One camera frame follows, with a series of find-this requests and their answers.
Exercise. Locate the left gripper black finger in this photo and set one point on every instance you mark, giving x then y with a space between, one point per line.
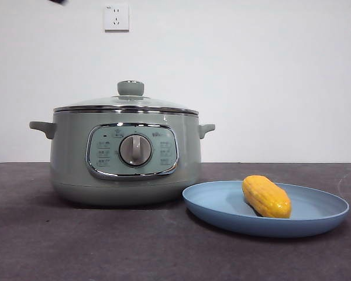
58 1

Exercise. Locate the glass lid with green knob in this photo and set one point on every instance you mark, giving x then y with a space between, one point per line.
130 88

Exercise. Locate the yellow corn cob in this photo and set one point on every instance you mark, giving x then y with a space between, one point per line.
266 197

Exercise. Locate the pale green electric steamer pot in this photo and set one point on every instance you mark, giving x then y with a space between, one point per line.
70 152

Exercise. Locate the blue round plate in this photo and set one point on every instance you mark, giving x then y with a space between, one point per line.
216 205

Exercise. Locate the white wall power socket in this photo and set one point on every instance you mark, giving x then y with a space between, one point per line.
116 18

